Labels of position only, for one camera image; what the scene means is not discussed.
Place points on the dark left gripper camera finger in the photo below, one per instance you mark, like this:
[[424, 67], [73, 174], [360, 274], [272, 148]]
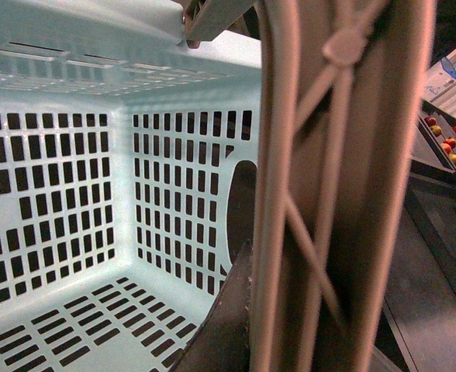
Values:
[[222, 341]]

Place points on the light blue plastic basket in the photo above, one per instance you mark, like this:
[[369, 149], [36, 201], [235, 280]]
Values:
[[142, 143]]

